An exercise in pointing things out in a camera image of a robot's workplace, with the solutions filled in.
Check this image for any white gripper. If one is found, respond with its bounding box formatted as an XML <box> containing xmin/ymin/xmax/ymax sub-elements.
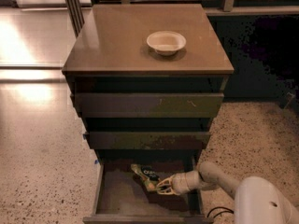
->
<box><xmin>157</xmin><ymin>173</ymin><xmax>189</xmax><ymax>196</ymax></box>

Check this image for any green rice chip bag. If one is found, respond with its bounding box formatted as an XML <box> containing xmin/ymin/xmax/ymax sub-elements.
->
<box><xmin>131</xmin><ymin>163</ymin><xmax>160</xmax><ymax>192</ymax></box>

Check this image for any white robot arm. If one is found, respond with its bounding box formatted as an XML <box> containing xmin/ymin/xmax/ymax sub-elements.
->
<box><xmin>157</xmin><ymin>161</ymin><xmax>299</xmax><ymax>224</ymax></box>

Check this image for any open bottom drawer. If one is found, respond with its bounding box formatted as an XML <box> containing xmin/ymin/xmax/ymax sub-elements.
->
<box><xmin>83</xmin><ymin>159</ymin><xmax>213</xmax><ymax>224</ymax></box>

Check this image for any middle brown drawer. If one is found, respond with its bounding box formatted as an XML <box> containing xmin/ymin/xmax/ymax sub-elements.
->
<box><xmin>84</xmin><ymin>132</ymin><xmax>211</xmax><ymax>150</ymax></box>

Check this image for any brown drawer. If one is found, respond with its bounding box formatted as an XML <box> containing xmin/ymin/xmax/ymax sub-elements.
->
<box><xmin>72</xmin><ymin>93</ymin><xmax>224</xmax><ymax>119</ymax></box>
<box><xmin>84</xmin><ymin>132</ymin><xmax>211</xmax><ymax>150</ymax></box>

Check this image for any brown drawer cabinet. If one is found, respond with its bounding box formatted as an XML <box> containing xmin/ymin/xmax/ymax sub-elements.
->
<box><xmin>63</xmin><ymin>5</ymin><xmax>234</xmax><ymax>161</ymax></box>

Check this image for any top brown drawer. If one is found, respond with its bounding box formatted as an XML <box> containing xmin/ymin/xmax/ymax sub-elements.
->
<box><xmin>72</xmin><ymin>93</ymin><xmax>224</xmax><ymax>119</ymax></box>

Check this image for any white paper bowl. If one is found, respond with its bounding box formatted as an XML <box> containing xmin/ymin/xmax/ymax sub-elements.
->
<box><xmin>147</xmin><ymin>31</ymin><xmax>186</xmax><ymax>56</ymax></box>

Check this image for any black cable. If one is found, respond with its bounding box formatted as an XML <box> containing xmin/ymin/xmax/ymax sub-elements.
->
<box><xmin>206</xmin><ymin>206</ymin><xmax>235</xmax><ymax>219</ymax></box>

